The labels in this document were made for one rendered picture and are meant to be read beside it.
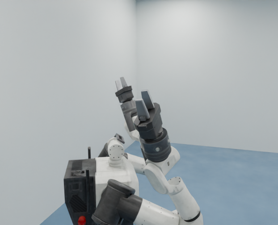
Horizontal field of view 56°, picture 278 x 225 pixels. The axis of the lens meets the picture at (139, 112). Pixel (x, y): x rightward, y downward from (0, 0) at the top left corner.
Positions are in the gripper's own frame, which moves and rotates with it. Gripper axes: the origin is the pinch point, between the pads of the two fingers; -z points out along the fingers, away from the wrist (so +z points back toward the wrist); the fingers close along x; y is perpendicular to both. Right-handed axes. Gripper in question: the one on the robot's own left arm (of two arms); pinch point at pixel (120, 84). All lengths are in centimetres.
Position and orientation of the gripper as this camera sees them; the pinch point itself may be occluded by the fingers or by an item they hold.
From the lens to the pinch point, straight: 143.7
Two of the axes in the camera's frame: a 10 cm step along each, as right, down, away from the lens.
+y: -7.5, 2.5, -6.1
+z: 3.4, 9.4, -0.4
